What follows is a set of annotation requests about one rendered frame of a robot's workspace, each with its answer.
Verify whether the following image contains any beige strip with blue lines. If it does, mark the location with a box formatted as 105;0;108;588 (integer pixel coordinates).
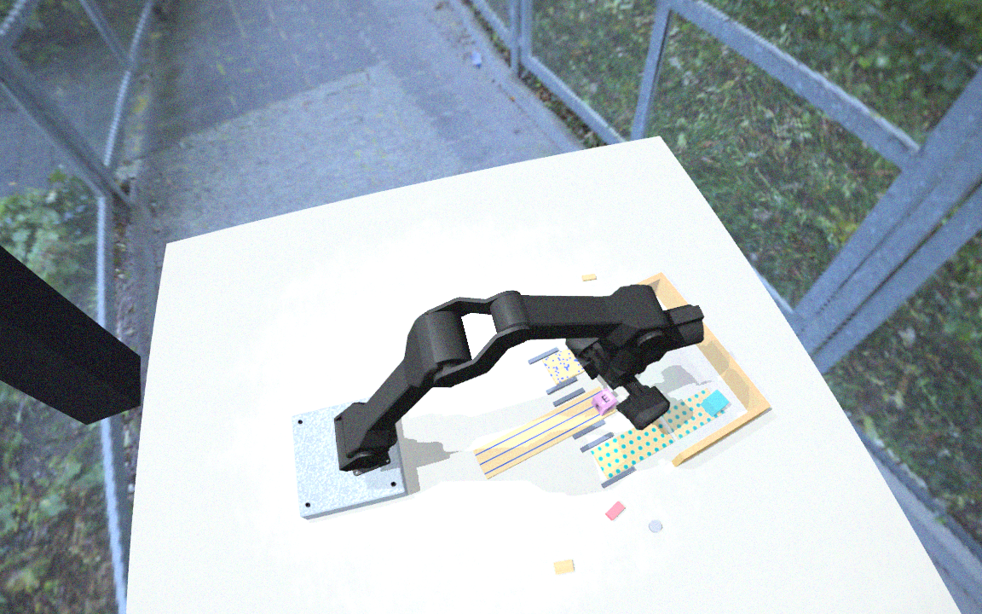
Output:
472;387;615;479

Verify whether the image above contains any cream strip with teal polka dots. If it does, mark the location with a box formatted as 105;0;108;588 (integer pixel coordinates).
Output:
591;420;673;479

